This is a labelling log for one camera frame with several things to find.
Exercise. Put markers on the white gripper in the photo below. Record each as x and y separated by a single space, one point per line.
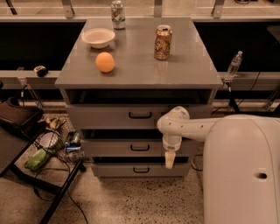
171 144

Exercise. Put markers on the grey drawer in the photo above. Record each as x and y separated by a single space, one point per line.
111 170
123 148
116 117

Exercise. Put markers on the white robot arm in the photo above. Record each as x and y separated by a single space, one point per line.
241 164

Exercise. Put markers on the grey bottom drawer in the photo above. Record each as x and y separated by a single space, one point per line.
111 170

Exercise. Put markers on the grey drawer cabinet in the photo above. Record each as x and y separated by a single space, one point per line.
187 78

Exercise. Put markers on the grey top drawer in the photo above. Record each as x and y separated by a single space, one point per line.
116 117

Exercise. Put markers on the black tripod stand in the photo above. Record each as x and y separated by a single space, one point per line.
232 102

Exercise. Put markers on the clear plastic water bottle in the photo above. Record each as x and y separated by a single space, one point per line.
234 66

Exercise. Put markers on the orange fruit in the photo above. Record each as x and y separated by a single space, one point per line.
105 62

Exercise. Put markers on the gold soda can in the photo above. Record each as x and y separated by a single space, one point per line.
163 41

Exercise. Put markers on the green chip bag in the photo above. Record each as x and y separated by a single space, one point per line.
37 160

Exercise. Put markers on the white bowl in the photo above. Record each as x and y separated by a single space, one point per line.
98 38

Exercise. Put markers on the brown bag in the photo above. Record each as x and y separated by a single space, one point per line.
21 121

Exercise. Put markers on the white green soda can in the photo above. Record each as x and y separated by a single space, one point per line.
117 14

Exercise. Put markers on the black side table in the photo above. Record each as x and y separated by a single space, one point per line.
11 149

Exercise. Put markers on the wire basket with trash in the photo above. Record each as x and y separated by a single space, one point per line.
61 139

